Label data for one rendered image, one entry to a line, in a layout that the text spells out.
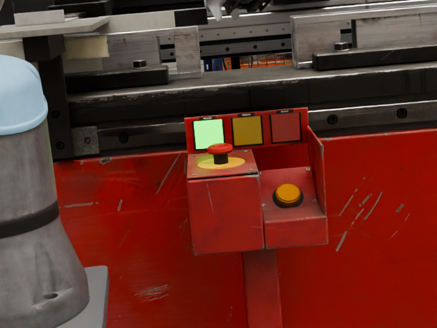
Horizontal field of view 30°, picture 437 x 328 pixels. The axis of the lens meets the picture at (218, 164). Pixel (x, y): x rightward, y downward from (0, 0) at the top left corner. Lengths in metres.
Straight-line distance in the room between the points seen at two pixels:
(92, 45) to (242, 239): 0.51
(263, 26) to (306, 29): 0.27
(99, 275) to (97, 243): 0.64
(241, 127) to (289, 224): 0.20
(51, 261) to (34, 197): 0.06
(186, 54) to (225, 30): 0.27
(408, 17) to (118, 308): 0.75
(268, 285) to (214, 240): 0.13
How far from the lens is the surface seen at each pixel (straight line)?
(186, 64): 1.51
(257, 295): 1.29
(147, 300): 1.50
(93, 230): 1.47
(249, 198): 1.18
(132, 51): 1.52
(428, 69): 1.45
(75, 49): 1.53
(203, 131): 1.31
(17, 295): 0.72
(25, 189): 0.71
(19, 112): 0.70
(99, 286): 0.81
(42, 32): 1.28
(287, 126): 1.32
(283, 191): 1.25
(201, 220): 1.19
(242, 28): 1.77
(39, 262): 0.73
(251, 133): 1.31
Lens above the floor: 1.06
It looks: 13 degrees down
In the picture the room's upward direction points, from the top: 5 degrees counter-clockwise
